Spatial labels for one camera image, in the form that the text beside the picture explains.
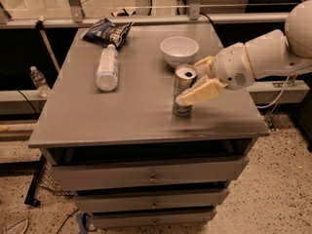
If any top grey drawer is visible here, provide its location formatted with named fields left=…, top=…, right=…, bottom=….
left=52, top=156, right=249, bottom=191

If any grey drawer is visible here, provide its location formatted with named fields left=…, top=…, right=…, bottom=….
left=52, top=156, right=249, bottom=191
left=91, top=209, right=216, bottom=229
left=75, top=188, right=229, bottom=213

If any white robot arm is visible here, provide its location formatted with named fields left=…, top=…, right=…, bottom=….
left=175, top=0, right=312, bottom=106

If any bottom grey drawer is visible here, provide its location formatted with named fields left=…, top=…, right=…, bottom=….
left=91, top=209, right=216, bottom=229

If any grey drawer cabinet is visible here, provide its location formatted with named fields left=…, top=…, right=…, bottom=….
left=29, top=22, right=268, bottom=217

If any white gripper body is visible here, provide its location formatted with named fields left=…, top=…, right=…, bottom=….
left=213, top=43, right=254, bottom=90

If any lying clear plastic bottle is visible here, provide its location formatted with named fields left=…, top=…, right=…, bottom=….
left=96, top=44, right=118, bottom=92

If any black floor cable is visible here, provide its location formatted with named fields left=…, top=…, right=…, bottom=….
left=16, top=89, right=40, bottom=115

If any small standing water bottle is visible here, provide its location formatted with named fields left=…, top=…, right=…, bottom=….
left=30, top=66, right=51, bottom=98

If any wooden stick handle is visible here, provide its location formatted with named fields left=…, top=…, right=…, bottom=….
left=35, top=16, right=60, bottom=72

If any grey metal rail frame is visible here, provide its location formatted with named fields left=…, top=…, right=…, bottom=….
left=1, top=0, right=308, bottom=28

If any black metal leg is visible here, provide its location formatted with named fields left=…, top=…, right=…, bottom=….
left=24, top=156, right=46, bottom=207

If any middle grey drawer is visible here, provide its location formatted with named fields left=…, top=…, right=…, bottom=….
left=75, top=188, right=229, bottom=213

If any white bowl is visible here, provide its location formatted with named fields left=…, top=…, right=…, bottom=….
left=160, top=36, right=199, bottom=67

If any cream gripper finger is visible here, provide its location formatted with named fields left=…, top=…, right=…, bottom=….
left=175, top=75, right=227, bottom=106
left=194, top=56, right=215, bottom=78

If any redbull can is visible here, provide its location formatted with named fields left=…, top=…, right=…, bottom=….
left=173, top=64, right=197, bottom=116

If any wire mesh object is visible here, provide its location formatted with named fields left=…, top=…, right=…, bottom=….
left=0, top=217, right=28, bottom=234

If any white cable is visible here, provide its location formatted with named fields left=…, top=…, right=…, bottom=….
left=255, top=75, right=291, bottom=109

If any blue chip bag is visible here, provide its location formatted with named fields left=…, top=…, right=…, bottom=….
left=82, top=18, right=134, bottom=49

